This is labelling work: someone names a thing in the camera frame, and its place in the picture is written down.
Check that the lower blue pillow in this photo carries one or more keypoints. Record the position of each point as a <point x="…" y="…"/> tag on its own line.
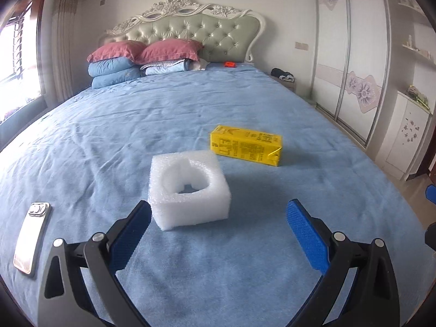
<point x="117" y="77"/>

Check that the yellow drink carton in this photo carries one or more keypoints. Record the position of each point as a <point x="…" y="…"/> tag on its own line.
<point x="246" y="144"/>

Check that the white sliding wardrobe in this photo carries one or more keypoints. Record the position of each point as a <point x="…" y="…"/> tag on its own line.
<point x="350" y="62"/>

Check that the white foam packing block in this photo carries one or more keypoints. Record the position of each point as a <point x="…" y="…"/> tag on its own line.
<point x="187" y="189"/>

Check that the left pink pillow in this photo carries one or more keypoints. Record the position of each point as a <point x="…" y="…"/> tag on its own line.
<point x="129" y="49"/>

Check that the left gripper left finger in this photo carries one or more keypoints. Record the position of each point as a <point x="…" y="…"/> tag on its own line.
<point x="64" y="299"/>

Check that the right pink pillow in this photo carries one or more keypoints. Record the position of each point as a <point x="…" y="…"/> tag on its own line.
<point x="169" y="49"/>

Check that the smartphone on bed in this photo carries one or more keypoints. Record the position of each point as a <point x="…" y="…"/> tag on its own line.
<point x="29" y="237"/>

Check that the white corner cabinet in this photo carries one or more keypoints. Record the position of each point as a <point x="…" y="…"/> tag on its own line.
<point x="404" y="137"/>

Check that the grey bedside table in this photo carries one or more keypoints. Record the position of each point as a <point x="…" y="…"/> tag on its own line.
<point x="289" y="85"/>

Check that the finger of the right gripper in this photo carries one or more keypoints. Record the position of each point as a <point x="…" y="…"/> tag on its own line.
<point x="430" y="236"/>
<point x="430" y="193"/>

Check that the tufted green headboard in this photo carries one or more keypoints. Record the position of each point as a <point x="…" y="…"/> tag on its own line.
<point x="226" y="33"/>

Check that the folded light blue quilt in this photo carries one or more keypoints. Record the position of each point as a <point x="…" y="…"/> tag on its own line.
<point x="171" y="66"/>

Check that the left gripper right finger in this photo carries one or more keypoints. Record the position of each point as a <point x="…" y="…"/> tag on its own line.
<point x="373" y="297"/>

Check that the blue pillow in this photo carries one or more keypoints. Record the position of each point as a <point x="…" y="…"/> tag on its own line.
<point x="109" y="66"/>
<point x="117" y="77"/>

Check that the wall switch plate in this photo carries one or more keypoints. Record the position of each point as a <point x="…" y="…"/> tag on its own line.
<point x="301" y="46"/>

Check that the white wall shelves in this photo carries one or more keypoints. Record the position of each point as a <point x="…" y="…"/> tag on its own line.
<point x="421" y="41"/>

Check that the upper blue pillow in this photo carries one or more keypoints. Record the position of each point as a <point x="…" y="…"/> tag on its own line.
<point x="109" y="66"/>

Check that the pink pillow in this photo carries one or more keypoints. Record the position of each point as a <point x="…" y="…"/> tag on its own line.
<point x="169" y="49"/>
<point x="129" y="49"/>

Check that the black white item on nightstand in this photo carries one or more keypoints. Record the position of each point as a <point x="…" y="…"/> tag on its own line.
<point x="282" y="75"/>

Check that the window with brown frame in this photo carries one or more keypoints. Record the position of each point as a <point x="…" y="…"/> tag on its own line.
<point x="21" y="80"/>

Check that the striped beige curtain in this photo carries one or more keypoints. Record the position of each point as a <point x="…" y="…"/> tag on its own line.
<point x="63" y="20"/>

